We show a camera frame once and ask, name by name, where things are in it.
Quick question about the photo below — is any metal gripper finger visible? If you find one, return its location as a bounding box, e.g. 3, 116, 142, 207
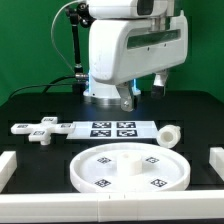
116, 82, 135, 112
151, 70, 168, 99

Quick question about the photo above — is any white round table top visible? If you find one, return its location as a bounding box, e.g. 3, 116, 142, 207
70, 142, 191, 193

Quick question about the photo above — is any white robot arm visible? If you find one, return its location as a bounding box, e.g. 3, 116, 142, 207
84, 0, 188, 111

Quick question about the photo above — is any white marker tag sheet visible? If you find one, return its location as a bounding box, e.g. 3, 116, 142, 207
67, 121, 158, 140

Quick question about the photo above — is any white cross-shaped table base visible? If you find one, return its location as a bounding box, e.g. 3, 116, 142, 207
11, 117, 75, 145

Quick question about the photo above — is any white right fence block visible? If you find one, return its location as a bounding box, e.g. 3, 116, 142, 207
209, 147, 224, 181

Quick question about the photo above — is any white fence block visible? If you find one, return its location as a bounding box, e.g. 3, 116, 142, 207
209, 147, 224, 181
0, 151, 17, 193

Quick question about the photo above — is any white front fence bar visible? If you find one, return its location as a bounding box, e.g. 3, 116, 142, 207
0, 190, 224, 223

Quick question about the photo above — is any white left fence block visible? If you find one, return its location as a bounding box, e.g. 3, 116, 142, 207
0, 151, 17, 193

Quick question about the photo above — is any black cable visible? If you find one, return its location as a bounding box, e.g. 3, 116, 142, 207
7, 75, 88, 101

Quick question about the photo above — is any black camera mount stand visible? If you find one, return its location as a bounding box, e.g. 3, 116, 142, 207
66, 2, 94, 92

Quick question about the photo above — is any grey cable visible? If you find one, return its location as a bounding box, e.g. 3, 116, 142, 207
50, 0, 88, 75

